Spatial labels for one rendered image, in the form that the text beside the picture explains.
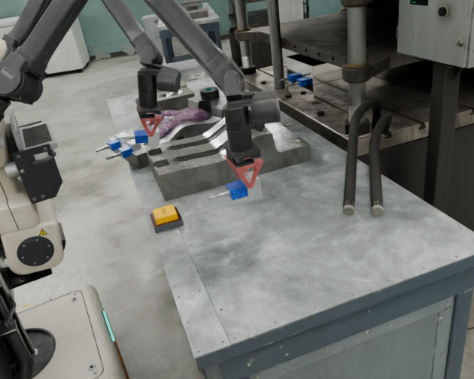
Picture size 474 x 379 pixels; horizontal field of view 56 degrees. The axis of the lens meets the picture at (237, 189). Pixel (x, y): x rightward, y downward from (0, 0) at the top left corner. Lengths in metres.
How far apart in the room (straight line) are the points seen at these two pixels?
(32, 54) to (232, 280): 0.69
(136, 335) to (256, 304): 1.24
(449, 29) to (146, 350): 1.64
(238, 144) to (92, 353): 1.00
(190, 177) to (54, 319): 0.87
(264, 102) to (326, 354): 0.58
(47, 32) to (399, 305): 1.02
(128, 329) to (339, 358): 1.28
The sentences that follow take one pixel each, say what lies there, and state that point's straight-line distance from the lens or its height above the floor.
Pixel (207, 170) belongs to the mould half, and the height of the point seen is 0.87.
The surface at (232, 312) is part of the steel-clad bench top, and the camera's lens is 0.95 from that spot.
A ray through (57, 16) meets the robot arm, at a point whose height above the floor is 1.37.
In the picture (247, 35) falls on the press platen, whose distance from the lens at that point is 2.64.
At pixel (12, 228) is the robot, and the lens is 1.46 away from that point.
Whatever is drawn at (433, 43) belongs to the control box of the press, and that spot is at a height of 1.13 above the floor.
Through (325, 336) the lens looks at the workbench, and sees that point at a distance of 1.02.
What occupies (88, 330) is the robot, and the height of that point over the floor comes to 0.28.
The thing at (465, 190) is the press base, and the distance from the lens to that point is 2.15.
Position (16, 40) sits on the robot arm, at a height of 1.29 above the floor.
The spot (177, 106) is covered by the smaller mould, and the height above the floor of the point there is 0.82.
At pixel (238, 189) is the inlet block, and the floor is 0.94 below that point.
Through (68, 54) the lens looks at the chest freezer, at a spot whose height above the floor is 0.32.
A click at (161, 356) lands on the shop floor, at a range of 2.02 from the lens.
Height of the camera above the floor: 1.45
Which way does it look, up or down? 28 degrees down
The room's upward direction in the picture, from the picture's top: 9 degrees counter-clockwise
